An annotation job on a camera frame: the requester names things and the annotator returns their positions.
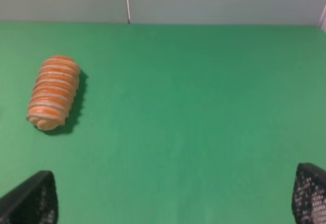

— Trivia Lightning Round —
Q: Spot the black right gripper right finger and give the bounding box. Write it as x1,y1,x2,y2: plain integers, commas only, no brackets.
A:
291,163,325,224

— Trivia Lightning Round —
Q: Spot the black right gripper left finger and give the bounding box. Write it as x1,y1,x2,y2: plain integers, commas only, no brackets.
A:
1,171,59,224

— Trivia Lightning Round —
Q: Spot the orange striped bread roll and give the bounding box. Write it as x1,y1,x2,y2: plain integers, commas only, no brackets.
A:
26,55,80,131

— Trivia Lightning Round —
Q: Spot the green table cloth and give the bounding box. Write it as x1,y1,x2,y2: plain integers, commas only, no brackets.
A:
1,22,325,223

